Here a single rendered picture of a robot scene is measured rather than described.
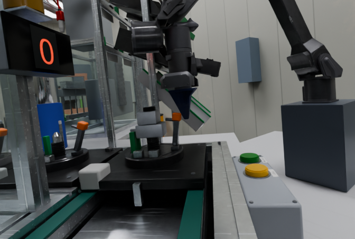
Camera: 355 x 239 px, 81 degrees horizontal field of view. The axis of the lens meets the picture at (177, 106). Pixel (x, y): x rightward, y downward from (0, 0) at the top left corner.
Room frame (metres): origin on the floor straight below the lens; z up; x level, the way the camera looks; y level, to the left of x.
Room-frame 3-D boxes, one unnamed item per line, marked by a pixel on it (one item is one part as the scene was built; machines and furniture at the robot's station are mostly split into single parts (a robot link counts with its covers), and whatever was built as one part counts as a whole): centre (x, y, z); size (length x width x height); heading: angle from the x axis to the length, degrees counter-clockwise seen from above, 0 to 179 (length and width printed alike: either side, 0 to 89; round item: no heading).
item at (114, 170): (0.49, 0.07, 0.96); 0.24 x 0.24 x 0.02; 81
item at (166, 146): (0.49, 0.07, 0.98); 0.14 x 0.14 x 0.02
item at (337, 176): (0.55, -0.38, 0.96); 0.14 x 0.14 x 0.20; 34
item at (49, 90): (1.21, 0.76, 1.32); 0.14 x 0.14 x 0.38
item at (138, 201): (0.36, 0.09, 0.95); 0.01 x 0.01 x 0.04; 81
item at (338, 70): (0.54, -0.37, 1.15); 0.09 x 0.07 x 0.06; 11
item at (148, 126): (0.49, 0.08, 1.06); 0.08 x 0.04 x 0.07; 81
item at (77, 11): (1.75, 0.62, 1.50); 0.38 x 0.21 x 0.88; 81
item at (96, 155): (0.53, 0.32, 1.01); 0.24 x 0.24 x 0.13; 81
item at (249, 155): (0.44, -0.14, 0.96); 0.04 x 0.04 x 0.02
